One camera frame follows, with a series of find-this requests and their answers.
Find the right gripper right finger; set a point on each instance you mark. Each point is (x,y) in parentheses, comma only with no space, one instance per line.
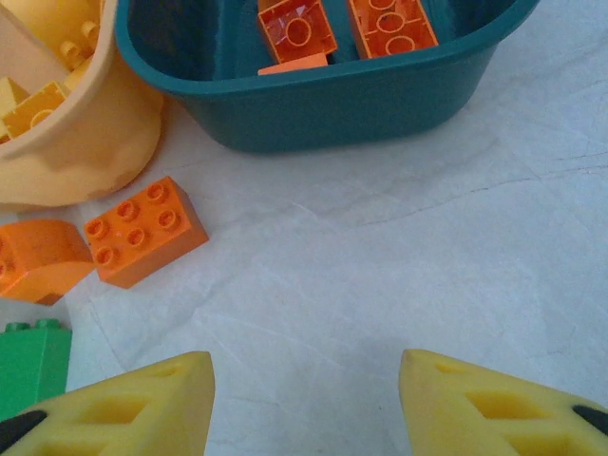
(475,418)

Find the orange sloped lego piece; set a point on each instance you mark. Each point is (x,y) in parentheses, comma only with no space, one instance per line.
(294,66)

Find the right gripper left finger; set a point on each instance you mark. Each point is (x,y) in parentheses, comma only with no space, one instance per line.
(119,418)

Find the teal plastic container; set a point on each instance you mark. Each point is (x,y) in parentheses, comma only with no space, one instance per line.
(332,114)

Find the long yellow lego brick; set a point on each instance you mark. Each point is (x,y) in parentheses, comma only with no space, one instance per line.
(38,111)

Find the orange curved lego brick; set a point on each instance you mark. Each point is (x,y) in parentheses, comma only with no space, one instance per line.
(40,261)

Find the yellow plastic container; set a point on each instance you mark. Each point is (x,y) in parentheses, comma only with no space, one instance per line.
(95,157)

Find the orange six-stud lego brick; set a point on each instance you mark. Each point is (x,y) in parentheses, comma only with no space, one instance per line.
(142,233)

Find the green lego brick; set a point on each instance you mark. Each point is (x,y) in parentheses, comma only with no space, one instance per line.
(33,366)

